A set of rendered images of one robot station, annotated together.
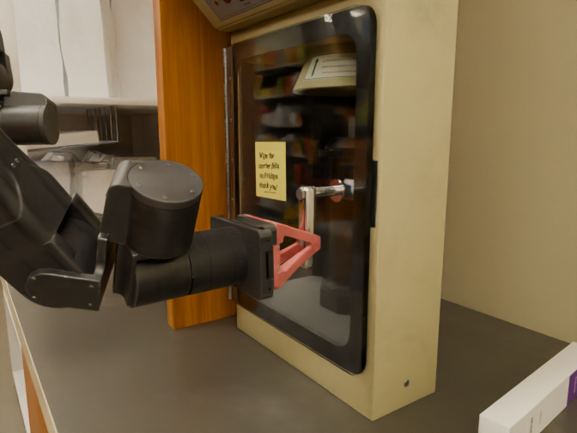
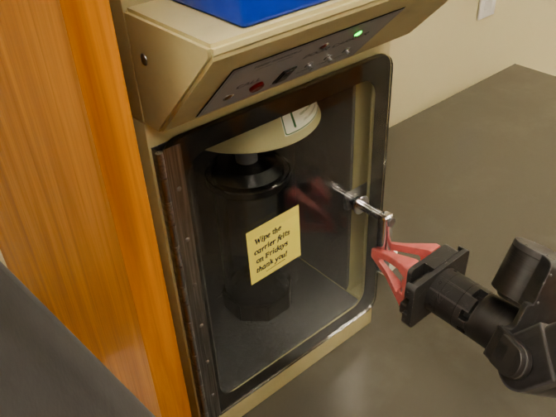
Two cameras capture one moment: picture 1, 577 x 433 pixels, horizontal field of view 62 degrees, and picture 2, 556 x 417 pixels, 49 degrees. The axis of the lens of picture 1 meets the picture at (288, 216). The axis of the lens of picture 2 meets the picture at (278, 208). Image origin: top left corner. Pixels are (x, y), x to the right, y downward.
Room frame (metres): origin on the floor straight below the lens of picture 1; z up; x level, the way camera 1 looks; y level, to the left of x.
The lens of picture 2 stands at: (0.68, 0.57, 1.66)
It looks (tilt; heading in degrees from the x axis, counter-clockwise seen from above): 36 degrees down; 266
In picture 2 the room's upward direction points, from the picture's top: 3 degrees counter-clockwise
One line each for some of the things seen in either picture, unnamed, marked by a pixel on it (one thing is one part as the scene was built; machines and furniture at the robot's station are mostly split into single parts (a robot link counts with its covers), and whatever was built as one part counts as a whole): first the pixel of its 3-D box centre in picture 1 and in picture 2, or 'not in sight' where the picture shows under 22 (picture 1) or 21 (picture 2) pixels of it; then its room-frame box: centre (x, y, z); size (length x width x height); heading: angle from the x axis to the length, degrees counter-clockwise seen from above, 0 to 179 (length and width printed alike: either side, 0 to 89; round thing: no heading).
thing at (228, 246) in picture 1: (216, 258); (452, 297); (0.44, 0.07, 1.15); 0.10 x 0.07 x 0.07; 34
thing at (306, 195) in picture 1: (318, 223); (374, 235); (0.51, -0.03, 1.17); 0.05 x 0.03 x 0.10; 124
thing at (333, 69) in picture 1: (286, 189); (294, 246); (0.62, 0.00, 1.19); 0.30 x 0.01 x 0.40; 34
